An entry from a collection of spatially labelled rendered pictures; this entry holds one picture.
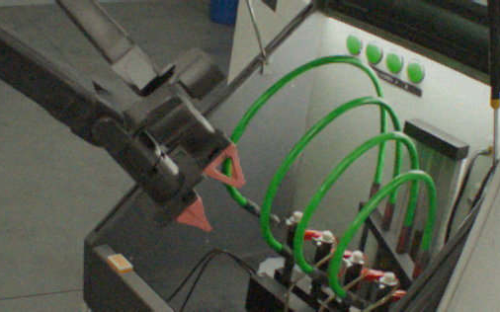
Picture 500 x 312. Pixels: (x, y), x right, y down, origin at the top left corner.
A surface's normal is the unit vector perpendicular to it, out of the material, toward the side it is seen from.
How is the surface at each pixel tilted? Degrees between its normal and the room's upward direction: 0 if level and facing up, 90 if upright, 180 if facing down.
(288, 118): 90
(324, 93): 90
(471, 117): 90
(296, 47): 90
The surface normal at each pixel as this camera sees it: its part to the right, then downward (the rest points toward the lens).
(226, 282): 0.14, -0.91
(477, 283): -0.73, -0.08
